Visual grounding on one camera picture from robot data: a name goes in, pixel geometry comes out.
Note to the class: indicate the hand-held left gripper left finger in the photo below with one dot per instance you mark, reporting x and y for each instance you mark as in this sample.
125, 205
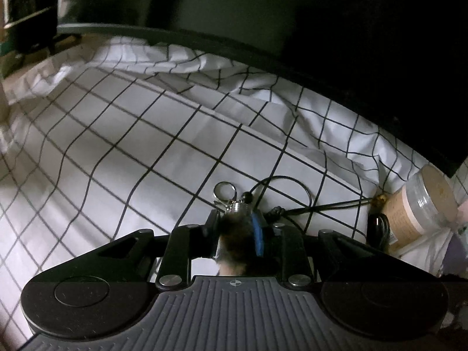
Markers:
210, 228

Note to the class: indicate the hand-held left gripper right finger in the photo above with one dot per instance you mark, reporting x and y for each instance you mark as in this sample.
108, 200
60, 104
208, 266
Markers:
258, 236

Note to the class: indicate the purple and pink plush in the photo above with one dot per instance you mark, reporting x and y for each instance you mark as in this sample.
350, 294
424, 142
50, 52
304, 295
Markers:
459, 254

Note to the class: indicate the small black object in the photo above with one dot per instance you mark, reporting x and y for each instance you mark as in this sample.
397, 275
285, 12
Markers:
378, 230

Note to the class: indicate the white grid bed sheet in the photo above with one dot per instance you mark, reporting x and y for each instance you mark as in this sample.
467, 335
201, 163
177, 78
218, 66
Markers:
109, 153

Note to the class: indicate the clear plastic jar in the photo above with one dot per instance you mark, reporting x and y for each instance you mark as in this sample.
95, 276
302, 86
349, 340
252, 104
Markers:
413, 208

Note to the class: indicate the black panel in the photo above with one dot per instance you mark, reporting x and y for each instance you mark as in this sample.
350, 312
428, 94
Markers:
329, 44

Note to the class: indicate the wooden shelf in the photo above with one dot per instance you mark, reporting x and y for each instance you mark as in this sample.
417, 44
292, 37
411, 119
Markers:
22, 29

